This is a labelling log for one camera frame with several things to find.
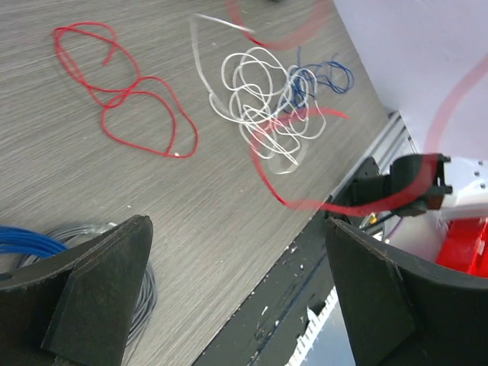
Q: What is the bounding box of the grey wire coil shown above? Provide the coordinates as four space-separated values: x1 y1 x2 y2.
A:
14 222 159 348

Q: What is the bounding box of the white wire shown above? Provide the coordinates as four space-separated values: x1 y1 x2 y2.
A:
188 12 328 176

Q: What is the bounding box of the slotted cable duct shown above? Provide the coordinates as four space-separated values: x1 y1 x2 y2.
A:
287 286 353 366

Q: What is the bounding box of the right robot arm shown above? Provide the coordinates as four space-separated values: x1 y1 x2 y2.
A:
325 153 487 231

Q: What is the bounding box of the blue loose wire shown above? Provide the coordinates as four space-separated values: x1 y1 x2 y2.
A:
280 45 355 114

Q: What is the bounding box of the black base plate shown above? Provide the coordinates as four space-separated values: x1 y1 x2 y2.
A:
194 212 333 366

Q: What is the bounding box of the blue wire coil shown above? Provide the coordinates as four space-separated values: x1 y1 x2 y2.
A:
0 225 69 257

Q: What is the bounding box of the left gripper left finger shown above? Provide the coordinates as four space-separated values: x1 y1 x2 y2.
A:
1 215 153 365

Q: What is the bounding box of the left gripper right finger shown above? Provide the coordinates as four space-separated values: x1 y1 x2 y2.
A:
326 218 487 365

